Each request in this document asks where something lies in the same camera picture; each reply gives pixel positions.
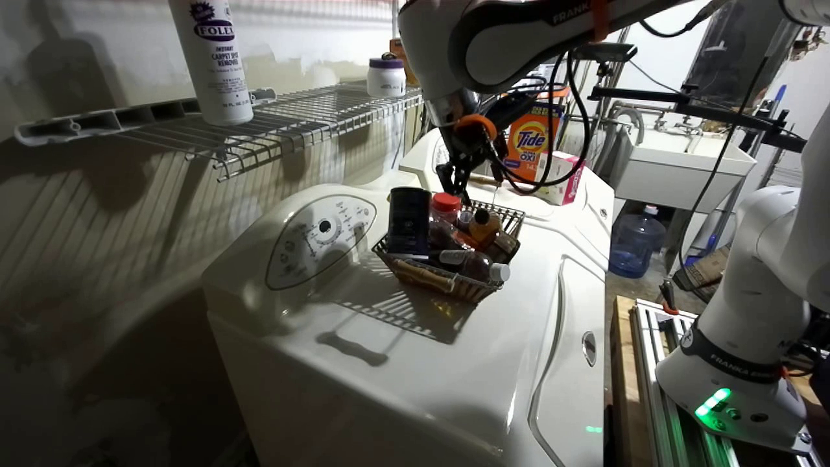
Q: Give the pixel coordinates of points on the pink white carton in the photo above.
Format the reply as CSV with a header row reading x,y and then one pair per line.
x,y
570,178

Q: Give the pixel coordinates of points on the white washing machine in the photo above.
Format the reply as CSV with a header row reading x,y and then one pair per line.
x,y
482,373

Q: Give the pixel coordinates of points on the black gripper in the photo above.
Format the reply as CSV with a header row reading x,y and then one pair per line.
x,y
473,157

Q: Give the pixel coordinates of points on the wooden platform board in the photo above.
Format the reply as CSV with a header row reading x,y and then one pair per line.
x,y
624,381

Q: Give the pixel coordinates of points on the white jar purple lid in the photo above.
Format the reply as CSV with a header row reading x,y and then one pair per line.
x,y
388,78

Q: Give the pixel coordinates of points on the white capped glass bottle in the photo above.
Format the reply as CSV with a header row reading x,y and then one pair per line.
x,y
471,264

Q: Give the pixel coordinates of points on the orange Tide detergent box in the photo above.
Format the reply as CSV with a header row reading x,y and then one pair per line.
x,y
530,138

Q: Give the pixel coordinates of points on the tall white cleaner bottle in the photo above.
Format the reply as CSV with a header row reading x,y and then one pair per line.
x,y
210,68

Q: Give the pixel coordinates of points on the black camera stand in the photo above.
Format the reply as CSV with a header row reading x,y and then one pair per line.
x,y
691,103

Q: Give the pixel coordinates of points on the orange box on shelf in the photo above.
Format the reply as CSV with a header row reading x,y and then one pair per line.
x,y
395,51

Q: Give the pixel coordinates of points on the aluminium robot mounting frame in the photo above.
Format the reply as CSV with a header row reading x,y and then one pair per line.
x,y
665,391

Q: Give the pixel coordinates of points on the white utility sink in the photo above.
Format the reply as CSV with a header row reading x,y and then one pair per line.
x,y
683,178

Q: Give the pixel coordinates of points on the blue water jug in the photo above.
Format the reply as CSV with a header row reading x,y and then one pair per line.
x,y
637,242

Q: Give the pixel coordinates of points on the red capped spice jar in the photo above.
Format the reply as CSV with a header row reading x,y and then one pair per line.
x,y
445,211

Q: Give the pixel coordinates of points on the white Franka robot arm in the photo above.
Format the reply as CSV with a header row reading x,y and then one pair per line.
x,y
760,294

